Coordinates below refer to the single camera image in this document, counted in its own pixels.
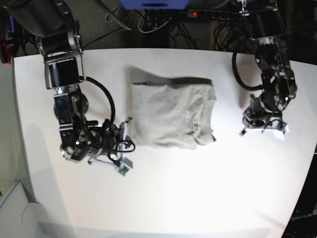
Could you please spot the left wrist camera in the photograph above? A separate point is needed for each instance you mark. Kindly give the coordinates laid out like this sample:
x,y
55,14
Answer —
x,y
280,134

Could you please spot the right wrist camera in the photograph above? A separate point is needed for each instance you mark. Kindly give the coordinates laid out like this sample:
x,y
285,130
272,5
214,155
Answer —
x,y
125,165

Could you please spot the blue box overhead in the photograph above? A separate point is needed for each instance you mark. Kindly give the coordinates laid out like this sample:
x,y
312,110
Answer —
x,y
154,4

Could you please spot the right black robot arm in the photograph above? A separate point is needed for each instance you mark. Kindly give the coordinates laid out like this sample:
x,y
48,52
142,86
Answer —
x,y
58,39

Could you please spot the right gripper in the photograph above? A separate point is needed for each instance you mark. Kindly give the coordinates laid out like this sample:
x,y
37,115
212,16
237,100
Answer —
x,y
113,143

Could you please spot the beige t-shirt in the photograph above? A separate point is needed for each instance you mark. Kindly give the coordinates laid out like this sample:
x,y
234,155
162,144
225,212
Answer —
x,y
170,112

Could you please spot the white power strip red switch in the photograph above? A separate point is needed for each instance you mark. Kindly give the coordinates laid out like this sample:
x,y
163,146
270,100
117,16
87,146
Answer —
x,y
207,15

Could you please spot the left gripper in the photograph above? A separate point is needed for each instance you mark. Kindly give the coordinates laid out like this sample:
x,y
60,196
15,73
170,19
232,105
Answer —
x,y
257,117

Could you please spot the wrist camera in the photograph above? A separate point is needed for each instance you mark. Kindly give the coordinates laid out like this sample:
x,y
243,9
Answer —
x,y
125,165
280,134

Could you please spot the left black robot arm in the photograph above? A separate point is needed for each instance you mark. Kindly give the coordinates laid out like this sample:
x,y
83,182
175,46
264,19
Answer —
x,y
267,31

